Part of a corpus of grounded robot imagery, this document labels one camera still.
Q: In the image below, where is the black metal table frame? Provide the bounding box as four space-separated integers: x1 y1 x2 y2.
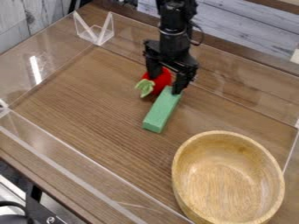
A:
24 184 80 224

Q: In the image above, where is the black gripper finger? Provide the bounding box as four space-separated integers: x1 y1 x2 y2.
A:
172 70 196 95
146 56 163 79

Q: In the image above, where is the clear acrylic tray enclosure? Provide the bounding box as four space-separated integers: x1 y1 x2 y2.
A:
0 17 299 224

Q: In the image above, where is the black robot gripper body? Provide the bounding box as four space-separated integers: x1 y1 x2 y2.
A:
144 27 199 73

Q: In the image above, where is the black cable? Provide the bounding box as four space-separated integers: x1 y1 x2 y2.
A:
0 200 34 224

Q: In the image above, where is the red plush strawberry toy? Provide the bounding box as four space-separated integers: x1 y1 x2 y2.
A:
135 67 172 98

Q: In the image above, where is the clear acrylic corner bracket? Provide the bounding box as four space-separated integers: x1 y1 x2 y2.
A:
72 12 115 46

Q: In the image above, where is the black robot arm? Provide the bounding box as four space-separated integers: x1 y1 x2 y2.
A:
144 0 199 95

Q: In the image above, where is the brown wooden bowl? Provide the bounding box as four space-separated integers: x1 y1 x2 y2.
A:
172 130 286 224

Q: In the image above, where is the green rectangular block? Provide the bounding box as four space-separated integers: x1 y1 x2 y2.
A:
142 86 183 133

